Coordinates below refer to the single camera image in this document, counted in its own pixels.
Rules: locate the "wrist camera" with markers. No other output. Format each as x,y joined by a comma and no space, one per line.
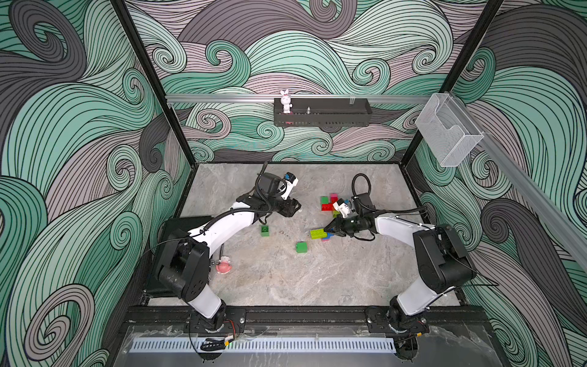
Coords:
343,207
291,182

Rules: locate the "black wall shelf tray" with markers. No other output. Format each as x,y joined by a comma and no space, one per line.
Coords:
324,113

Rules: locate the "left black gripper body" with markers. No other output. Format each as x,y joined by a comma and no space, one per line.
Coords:
285,208

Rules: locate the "pink toy figure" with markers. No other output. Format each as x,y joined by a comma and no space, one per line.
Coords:
224,265

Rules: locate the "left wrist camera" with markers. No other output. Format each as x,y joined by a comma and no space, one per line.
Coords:
291,182

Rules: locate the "aluminium rail back wall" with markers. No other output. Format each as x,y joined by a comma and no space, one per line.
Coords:
269,98

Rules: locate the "clear plastic wall bin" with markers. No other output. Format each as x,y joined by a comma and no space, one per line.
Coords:
449,129

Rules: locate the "white pink bunny figurine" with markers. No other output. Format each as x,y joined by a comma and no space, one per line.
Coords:
286,101

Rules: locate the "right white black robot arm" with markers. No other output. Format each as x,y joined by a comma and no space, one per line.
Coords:
443,263

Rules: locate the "lime long lego brick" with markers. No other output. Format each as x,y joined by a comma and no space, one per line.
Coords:
318,234

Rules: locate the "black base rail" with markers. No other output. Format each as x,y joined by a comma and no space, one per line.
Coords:
247,319

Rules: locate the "white slotted cable duct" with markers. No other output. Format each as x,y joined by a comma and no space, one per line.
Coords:
268,345

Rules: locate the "aluminium rail right wall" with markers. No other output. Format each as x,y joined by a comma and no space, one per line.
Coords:
544,169

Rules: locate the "black box on table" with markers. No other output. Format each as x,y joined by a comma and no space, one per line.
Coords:
181,264

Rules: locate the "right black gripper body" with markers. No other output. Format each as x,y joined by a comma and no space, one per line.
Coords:
348,225

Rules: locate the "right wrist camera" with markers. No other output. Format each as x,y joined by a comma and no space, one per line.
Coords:
343,207

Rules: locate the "aluminium rail wall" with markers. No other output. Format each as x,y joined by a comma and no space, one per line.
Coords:
269,98
544,169

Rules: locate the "green lego brick right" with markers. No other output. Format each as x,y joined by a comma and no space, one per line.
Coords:
302,247

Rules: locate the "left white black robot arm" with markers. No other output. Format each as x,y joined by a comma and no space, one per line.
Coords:
247,210

